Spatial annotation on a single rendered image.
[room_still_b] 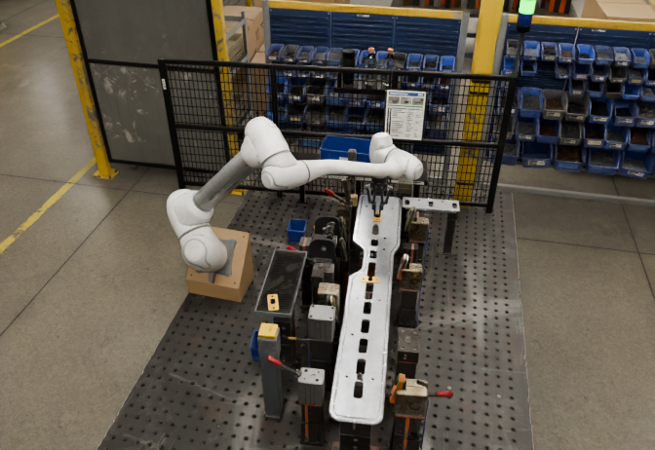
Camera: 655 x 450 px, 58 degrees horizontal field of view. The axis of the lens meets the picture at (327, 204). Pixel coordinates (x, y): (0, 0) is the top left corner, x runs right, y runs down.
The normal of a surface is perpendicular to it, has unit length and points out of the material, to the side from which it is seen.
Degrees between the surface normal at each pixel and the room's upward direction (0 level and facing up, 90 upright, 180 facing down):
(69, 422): 0
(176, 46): 92
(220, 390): 0
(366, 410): 0
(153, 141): 94
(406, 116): 90
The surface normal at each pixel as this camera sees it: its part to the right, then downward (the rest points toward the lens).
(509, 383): 0.00, -0.82
